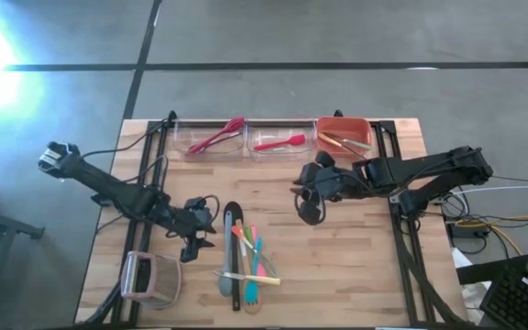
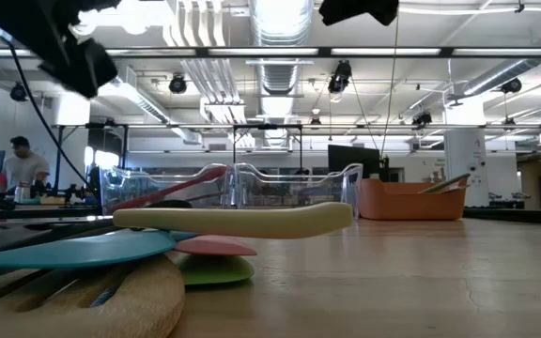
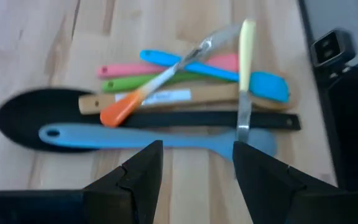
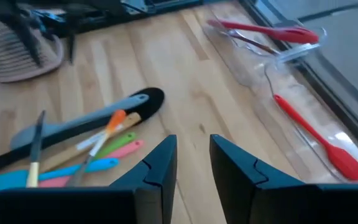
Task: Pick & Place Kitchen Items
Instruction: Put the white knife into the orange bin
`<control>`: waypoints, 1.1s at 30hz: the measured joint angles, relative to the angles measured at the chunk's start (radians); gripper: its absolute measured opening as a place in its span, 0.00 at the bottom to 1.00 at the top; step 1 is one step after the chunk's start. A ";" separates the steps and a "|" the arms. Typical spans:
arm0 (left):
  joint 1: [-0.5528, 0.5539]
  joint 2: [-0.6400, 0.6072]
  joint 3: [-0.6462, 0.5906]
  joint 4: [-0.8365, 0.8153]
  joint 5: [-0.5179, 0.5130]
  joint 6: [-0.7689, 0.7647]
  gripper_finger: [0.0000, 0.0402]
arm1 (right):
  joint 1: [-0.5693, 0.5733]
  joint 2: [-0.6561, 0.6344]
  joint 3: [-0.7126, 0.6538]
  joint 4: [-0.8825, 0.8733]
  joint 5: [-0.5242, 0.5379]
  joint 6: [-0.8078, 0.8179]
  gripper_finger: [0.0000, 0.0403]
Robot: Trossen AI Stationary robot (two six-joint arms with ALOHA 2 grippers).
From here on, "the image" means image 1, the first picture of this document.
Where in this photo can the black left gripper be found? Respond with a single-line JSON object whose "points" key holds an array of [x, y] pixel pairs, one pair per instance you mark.
{"points": [[190, 220]]}

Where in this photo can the red silicone spatula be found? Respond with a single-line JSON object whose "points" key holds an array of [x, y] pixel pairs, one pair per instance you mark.
{"points": [[296, 139]]}

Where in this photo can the white crumpled paper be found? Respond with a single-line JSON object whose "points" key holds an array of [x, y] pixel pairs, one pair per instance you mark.
{"points": [[460, 259]]}

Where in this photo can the pink silicone spatula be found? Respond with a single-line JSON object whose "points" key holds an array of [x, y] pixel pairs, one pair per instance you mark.
{"points": [[261, 271]]}

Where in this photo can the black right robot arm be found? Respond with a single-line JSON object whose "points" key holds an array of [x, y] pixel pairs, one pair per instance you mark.
{"points": [[429, 165]]}

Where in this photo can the black laptop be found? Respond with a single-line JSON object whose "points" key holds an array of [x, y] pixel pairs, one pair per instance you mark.
{"points": [[520, 302]]}

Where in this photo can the orange plastic bin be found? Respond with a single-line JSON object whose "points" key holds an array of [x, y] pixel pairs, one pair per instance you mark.
{"points": [[337, 124]]}

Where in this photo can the black power strip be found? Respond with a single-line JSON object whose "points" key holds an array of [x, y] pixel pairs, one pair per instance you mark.
{"points": [[465, 231]]}

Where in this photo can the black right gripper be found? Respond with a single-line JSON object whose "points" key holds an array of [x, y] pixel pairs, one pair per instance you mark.
{"points": [[337, 183]]}

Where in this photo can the clear plastic bin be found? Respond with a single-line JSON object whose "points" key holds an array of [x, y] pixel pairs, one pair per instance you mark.
{"points": [[273, 130], [190, 130]]}

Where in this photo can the wooden slotted spatula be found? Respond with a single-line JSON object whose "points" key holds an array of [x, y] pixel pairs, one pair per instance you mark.
{"points": [[256, 309]]}

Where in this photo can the black aluminium table frame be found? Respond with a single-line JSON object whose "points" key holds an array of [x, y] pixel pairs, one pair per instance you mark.
{"points": [[156, 126]]}

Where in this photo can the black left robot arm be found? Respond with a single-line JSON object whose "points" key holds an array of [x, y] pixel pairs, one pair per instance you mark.
{"points": [[108, 188]]}

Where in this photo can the teal silicone spatula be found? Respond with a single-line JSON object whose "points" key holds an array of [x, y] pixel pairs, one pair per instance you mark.
{"points": [[251, 295]]}

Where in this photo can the pink mesh utensil holder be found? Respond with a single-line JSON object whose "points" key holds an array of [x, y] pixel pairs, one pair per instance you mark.
{"points": [[163, 284]]}

